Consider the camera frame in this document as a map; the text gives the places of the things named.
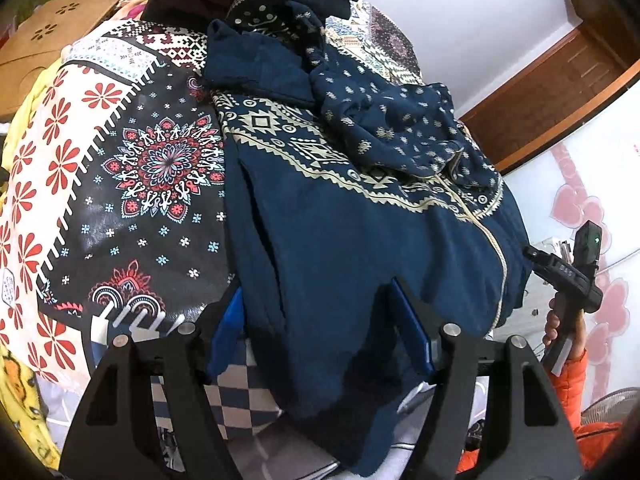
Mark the frosted sliding wardrobe door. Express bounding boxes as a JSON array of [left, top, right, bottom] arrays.
[[460, 57, 640, 411]]

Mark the wooden overhead cabinet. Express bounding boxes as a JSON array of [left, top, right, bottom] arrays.
[[555, 0, 640, 68]]

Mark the navy patterned zip garment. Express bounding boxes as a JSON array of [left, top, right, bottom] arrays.
[[202, 0, 533, 478]]

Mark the person's right hand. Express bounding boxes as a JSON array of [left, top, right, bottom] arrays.
[[542, 297, 587, 358]]

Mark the cardboard box with cutouts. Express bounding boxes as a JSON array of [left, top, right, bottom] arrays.
[[0, 0, 123, 121]]

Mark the brown wooden door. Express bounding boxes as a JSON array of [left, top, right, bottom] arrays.
[[457, 27, 626, 121]]

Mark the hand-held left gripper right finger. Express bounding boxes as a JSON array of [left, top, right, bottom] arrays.
[[372, 275, 586, 480]]

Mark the electric fan grille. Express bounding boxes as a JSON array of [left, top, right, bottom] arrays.
[[580, 387, 636, 428]]

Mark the person's right forearm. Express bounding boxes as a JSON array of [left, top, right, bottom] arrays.
[[547, 347, 623, 461]]

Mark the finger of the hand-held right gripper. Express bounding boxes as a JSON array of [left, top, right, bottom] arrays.
[[522, 242, 561, 272]]

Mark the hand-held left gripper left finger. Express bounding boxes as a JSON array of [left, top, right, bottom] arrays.
[[59, 275, 246, 480]]

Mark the patchwork printed bedspread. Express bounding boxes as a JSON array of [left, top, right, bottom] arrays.
[[0, 0, 426, 480]]

